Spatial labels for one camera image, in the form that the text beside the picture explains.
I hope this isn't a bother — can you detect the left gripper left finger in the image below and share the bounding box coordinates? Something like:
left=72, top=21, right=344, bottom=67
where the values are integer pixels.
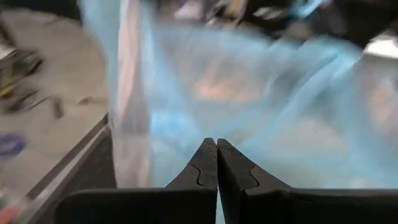
left=55, top=138, right=218, bottom=224

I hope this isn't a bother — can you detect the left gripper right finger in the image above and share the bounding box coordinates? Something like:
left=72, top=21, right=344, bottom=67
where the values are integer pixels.
left=216, top=138, right=398, bottom=224

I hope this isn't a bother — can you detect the light blue trash bag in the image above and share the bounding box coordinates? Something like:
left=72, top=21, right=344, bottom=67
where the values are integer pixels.
left=77, top=0, right=398, bottom=224

